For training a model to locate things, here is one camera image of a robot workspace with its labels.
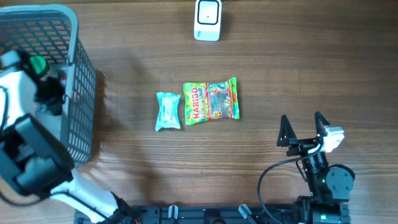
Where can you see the green Haribo gummy bag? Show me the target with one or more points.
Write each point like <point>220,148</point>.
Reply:
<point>211,101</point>

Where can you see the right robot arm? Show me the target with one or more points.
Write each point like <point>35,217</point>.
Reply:
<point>329,185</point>

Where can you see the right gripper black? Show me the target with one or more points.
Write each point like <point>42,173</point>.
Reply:
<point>300,145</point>

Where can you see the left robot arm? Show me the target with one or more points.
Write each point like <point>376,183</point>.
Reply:
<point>33,161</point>

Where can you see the green lid jar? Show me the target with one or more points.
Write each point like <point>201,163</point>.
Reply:
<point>42,68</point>

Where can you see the grey plastic shopping basket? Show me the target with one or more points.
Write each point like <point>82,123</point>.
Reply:
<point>51,31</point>

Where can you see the black mounting rail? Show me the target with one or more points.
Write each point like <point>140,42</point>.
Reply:
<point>284,213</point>

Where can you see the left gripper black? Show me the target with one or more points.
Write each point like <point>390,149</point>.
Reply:
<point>55,107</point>

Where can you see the teal tissue packet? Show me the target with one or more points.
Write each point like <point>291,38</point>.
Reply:
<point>168,111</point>

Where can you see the white barcode scanner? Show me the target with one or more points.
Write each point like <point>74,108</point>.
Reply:
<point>207,22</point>

